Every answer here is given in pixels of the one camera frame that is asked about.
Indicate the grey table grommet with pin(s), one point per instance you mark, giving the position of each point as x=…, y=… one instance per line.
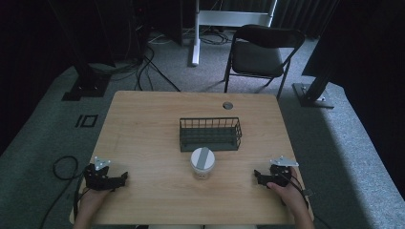
x=227, y=105

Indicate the black metal stand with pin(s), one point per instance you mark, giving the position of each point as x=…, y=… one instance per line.
x=86, y=79
x=313, y=92

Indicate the person's right hand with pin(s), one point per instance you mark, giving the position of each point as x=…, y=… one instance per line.
x=291, y=194

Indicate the person's left hand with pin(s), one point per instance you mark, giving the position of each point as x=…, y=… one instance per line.
x=93, y=196

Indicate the clear jar with white lid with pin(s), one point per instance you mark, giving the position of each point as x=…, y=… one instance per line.
x=202, y=162

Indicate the black folding chair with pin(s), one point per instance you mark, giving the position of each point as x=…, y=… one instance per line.
x=256, y=57

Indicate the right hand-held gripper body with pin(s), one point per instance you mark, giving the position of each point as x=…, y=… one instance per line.
x=281, y=176

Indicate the white desk frame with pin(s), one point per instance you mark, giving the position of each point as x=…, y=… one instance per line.
x=223, y=17

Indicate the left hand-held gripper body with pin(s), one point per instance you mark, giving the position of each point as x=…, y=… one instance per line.
x=97, y=178

